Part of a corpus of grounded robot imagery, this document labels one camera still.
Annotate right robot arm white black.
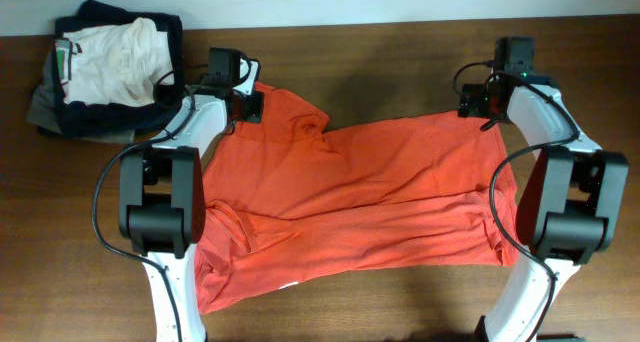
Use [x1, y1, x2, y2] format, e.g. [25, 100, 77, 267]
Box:
[456, 71, 629, 341]

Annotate navy folded garment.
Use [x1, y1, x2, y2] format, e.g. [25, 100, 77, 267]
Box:
[51, 0, 184, 139]

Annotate grey folded garment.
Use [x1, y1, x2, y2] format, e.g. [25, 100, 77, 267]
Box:
[25, 53, 135, 144]

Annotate red orange printed t-shirt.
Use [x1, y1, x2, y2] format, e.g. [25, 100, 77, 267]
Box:
[195, 85, 517, 314]

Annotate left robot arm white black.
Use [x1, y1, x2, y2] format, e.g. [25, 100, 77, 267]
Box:
[119, 89, 264, 341]

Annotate white folded t-shirt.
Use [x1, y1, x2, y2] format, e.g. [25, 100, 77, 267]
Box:
[55, 18, 174, 108]

